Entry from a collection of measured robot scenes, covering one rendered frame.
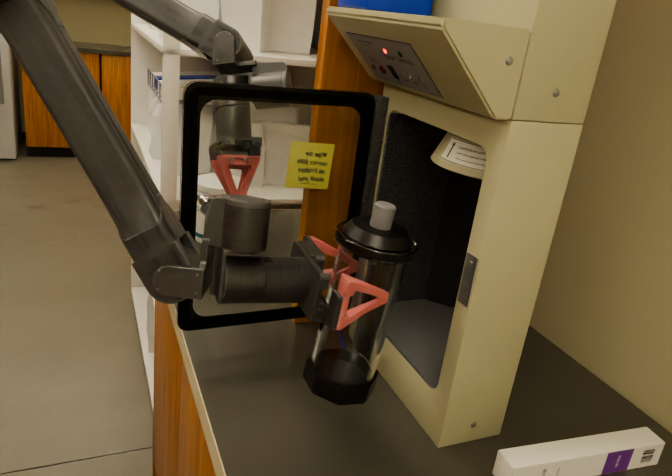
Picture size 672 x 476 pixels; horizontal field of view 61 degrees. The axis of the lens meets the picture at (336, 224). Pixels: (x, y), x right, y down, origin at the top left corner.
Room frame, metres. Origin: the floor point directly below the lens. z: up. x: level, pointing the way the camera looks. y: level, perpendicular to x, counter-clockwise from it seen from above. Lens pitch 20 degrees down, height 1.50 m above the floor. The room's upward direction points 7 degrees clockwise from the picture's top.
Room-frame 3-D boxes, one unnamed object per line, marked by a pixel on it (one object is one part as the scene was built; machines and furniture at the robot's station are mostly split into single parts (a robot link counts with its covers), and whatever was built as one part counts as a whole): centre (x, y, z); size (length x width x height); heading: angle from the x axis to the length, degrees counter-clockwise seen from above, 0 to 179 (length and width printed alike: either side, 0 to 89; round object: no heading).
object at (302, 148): (0.87, 0.10, 1.19); 0.30 x 0.01 x 0.40; 117
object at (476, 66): (0.79, -0.06, 1.46); 0.32 x 0.11 x 0.10; 25
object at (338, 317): (0.64, -0.03, 1.18); 0.09 x 0.07 x 0.07; 115
